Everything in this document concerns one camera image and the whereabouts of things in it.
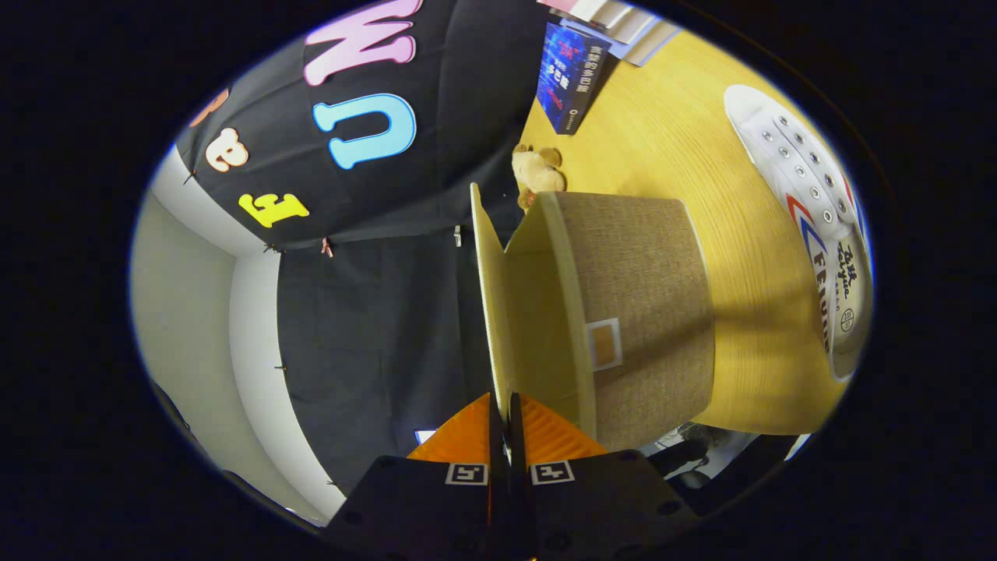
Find tan plush dog toy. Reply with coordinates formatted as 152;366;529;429
511;144;567;213

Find white canvas shoe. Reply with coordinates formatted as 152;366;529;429
723;84;875;383

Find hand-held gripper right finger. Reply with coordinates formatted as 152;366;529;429
508;392;702;560

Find brown fabric storage box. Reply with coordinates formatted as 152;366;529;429
470;183;716;453

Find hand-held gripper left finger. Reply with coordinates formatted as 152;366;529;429
321;392;509;560

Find light blue cover book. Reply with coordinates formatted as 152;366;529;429
623;23;680;68

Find dark blue book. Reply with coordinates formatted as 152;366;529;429
536;22;612;136

